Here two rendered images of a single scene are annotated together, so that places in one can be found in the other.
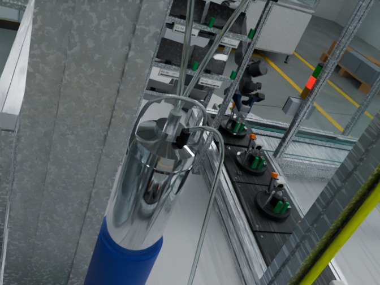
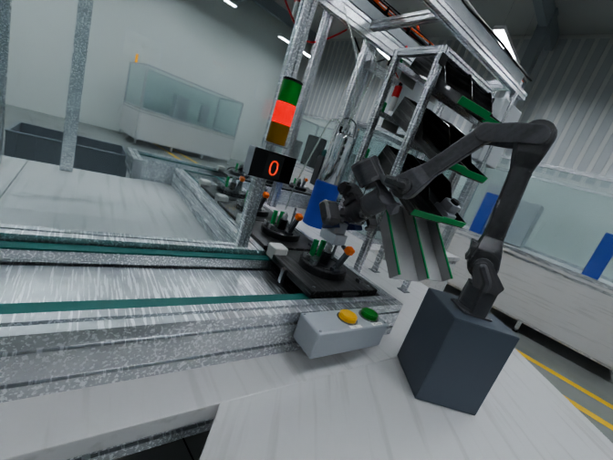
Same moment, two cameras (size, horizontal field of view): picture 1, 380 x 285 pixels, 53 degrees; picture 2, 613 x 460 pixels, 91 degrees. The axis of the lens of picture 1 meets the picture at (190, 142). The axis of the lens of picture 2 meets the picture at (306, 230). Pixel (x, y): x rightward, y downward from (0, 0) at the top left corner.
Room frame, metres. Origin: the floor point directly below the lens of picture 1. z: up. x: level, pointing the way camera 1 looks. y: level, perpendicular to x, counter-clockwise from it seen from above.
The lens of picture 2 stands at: (2.39, -0.43, 1.27)
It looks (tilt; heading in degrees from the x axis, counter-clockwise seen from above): 14 degrees down; 166
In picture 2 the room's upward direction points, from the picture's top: 19 degrees clockwise
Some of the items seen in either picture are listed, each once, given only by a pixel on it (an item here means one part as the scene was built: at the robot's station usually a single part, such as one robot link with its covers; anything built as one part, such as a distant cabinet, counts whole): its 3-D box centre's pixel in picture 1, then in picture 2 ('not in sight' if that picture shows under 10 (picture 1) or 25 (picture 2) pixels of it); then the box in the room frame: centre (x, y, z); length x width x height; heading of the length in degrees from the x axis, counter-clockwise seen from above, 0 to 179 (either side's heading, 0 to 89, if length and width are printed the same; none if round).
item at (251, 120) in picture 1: (264, 129); (252, 326); (1.87, -0.35, 0.91); 0.89 x 0.06 x 0.11; 115
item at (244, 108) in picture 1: (242, 109); (333, 228); (1.61, -0.16, 1.09); 0.08 x 0.04 x 0.07; 25
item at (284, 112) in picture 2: (314, 82); (283, 113); (1.59, -0.38, 1.34); 0.05 x 0.05 x 0.05
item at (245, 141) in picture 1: (231, 130); (320, 271); (1.61, -0.16, 0.96); 0.24 x 0.24 x 0.02; 25
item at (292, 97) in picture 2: (320, 72); (289, 93); (1.59, -0.38, 1.39); 0.05 x 0.05 x 0.05
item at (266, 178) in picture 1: (254, 156); (283, 222); (1.38, -0.27, 1.01); 0.24 x 0.24 x 0.13; 25
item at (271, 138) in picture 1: (281, 151); (212, 283); (1.72, -0.44, 0.91); 0.84 x 0.28 x 0.10; 115
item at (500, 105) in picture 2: not in sight; (472, 182); (0.37, 1.16, 1.43); 0.30 x 0.09 x 1.13; 115
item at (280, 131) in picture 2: (308, 93); (277, 133); (1.59, -0.38, 1.29); 0.05 x 0.05 x 0.05
